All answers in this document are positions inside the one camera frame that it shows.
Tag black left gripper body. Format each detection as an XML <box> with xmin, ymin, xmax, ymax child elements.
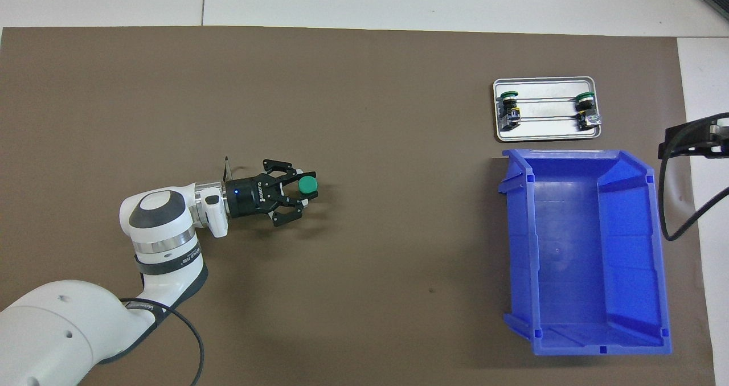
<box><xmin>228</xmin><ymin>175</ymin><xmax>282</xmax><ymax>219</ymax></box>

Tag green push button switch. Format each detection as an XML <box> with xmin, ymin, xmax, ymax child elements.
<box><xmin>296</xmin><ymin>175</ymin><xmax>320</xmax><ymax>207</ymax></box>
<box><xmin>574</xmin><ymin>92</ymin><xmax>602</xmax><ymax>132</ymax></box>
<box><xmin>499</xmin><ymin>91</ymin><xmax>523</xmax><ymax>130</ymax></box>

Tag brown table mat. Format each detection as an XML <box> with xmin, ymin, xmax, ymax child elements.
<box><xmin>0</xmin><ymin>26</ymin><xmax>715</xmax><ymax>386</ymax></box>

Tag silver metal tray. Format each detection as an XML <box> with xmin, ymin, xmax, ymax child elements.
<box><xmin>493</xmin><ymin>77</ymin><xmax>603</xmax><ymax>142</ymax></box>

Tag blue plastic storage bin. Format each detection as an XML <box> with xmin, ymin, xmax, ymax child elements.
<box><xmin>498</xmin><ymin>149</ymin><xmax>673</xmax><ymax>356</ymax></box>

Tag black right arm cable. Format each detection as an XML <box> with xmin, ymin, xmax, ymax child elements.
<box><xmin>660</xmin><ymin>141</ymin><xmax>729</xmax><ymax>242</ymax></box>

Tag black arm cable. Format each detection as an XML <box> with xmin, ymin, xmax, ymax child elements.
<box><xmin>120</xmin><ymin>156</ymin><xmax>231</xmax><ymax>386</ymax></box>
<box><xmin>660</xmin><ymin>141</ymin><xmax>729</xmax><ymax>242</ymax></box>

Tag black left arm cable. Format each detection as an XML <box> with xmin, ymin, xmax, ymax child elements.
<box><xmin>120</xmin><ymin>156</ymin><xmax>231</xmax><ymax>386</ymax></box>

